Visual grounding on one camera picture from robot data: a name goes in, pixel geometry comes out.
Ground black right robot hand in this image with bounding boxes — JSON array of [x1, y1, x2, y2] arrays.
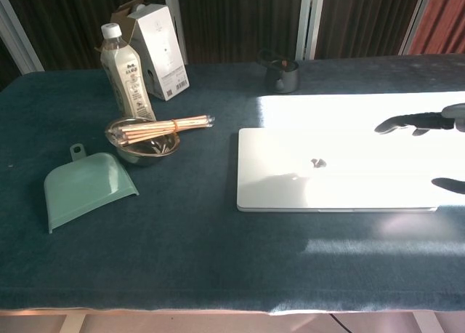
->
[[373, 110, 465, 196]]

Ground silver laptop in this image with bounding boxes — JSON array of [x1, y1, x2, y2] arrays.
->
[[236, 127, 440, 213]]

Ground red curtain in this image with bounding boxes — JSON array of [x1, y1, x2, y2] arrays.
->
[[408, 0, 465, 56]]

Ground black pen cup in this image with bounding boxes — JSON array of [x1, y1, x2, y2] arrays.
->
[[264, 59, 302, 95]]

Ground white cardboard carton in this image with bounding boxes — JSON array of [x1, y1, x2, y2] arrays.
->
[[94, 0, 191, 102]]

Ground bundle of wooden sticks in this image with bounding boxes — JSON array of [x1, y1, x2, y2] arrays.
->
[[115, 113, 216, 147]]

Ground teal table cloth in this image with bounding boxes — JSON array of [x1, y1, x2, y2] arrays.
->
[[0, 52, 465, 316]]

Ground steel bowl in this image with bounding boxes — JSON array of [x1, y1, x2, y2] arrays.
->
[[105, 117, 182, 168]]

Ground white drink bottle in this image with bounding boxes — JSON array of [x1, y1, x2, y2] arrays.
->
[[100, 23, 158, 122]]

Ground green plastic dustpan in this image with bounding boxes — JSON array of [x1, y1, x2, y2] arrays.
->
[[43, 143, 140, 235]]

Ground white table leg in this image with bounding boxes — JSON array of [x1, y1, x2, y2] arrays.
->
[[60, 313, 87, 333]]

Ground thin black floor cable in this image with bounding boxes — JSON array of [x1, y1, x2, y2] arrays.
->
[[329, 313, 352, 333]]

